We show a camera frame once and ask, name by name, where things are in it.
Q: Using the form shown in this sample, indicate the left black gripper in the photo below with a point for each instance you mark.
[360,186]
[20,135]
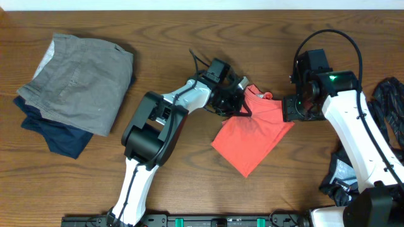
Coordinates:
[237,99]

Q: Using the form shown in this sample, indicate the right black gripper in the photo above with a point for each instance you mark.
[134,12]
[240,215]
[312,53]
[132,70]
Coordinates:
[290,111]

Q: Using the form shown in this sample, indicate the red printed t-shirt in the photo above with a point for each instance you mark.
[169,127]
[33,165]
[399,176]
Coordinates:
[245,141]

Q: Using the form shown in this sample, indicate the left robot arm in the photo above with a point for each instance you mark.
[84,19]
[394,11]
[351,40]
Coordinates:
[153,132]

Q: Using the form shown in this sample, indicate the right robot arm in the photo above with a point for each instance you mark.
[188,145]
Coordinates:
[325,94]

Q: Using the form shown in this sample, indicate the black patterned garment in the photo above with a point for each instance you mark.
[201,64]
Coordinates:
[386,108]

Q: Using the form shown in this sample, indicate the folded grey shorts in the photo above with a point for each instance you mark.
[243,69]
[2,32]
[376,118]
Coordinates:
[70,54]

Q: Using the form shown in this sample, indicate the folded navy blue garment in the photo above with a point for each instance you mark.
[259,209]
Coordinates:
[58,135]

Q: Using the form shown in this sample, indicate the black mounting rail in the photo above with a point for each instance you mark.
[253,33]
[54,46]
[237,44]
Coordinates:
[280,219]

